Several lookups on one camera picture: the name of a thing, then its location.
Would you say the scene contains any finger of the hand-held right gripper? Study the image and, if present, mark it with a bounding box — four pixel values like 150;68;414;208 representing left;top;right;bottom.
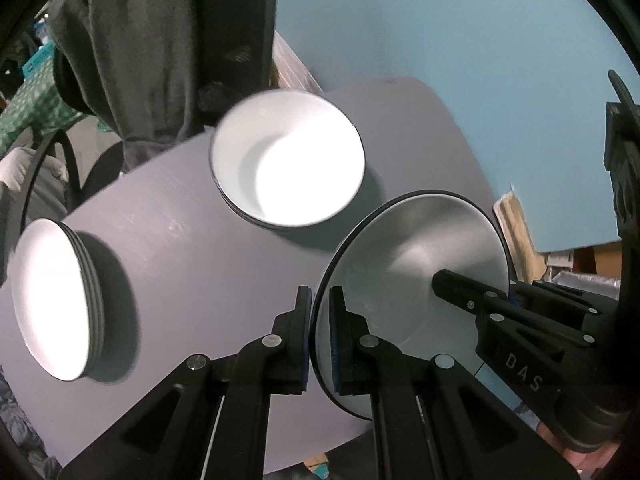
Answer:
432;269;509;318
509;280;622;333

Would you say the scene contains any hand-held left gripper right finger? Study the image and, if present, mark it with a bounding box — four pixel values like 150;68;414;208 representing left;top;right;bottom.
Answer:
329;286;576;480

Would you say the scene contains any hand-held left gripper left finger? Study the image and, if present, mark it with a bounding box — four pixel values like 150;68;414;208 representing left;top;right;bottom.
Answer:
60;285;314;480

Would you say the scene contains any white plate with dark rim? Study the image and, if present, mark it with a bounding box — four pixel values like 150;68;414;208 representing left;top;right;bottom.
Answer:
209;91;367;233
309;191;512;421

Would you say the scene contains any person's right hand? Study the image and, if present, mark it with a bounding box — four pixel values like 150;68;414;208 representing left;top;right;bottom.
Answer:
562;445;621;480

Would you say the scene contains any brown cardboard piece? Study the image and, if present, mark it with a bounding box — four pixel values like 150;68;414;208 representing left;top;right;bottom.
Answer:
492;192;547;283

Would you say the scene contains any wooden board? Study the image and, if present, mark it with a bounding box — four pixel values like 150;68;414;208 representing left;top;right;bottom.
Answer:
270;30;327;95

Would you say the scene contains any light grey bedsheet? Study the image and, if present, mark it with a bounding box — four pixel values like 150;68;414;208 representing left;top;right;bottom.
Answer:
0;146;69;198

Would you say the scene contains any black office chair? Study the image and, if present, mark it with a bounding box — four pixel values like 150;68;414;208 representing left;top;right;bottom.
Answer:
7;0;277;266

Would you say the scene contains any dark grey fleece jacket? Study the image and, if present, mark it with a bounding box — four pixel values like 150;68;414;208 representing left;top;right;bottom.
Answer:
47;0;273;173

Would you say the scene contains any green checkered cloth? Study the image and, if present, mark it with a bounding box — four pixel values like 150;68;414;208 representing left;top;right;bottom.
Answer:
0;72;90;157

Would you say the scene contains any teal plastic crate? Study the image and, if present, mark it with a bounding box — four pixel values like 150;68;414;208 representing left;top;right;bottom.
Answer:
22;42;57;79

